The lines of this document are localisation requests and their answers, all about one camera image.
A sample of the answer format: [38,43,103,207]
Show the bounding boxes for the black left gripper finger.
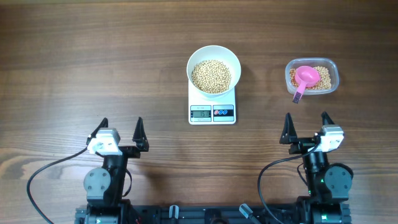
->
[86,118,109,145]
[132,117,149,152]

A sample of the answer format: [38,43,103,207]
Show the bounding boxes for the right black cable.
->
[257,142,321,224]

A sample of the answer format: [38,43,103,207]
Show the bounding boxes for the black cable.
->
[26,146,90,224]
[257,142,321,224]

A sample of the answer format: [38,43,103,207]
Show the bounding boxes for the left black cable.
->
[26,146,90,224]

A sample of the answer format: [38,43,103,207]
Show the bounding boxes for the clear plastic container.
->
[285,57,340,95]

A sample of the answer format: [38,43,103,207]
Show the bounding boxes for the soybeans in white bowl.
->
[191,60,231,94]

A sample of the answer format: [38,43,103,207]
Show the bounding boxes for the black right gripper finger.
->
[279,113,298,144]
[321,111,335,125]

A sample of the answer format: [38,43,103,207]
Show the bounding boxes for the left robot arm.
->
[74,118,149,224]

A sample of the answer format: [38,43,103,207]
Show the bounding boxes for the pink plastic measuring scoop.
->
[293,66,320,103]

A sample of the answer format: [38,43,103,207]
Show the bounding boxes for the white digital kitchen scale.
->
[188,79,237,125]

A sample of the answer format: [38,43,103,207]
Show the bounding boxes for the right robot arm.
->
[279,112,354,224]

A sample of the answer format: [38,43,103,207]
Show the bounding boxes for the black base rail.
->
[75,200,301,224]

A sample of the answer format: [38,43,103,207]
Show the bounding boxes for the yellow soybeans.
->
[289,66,331,90]

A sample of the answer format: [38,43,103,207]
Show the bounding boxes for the white round bowl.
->
[186,45,242,93]

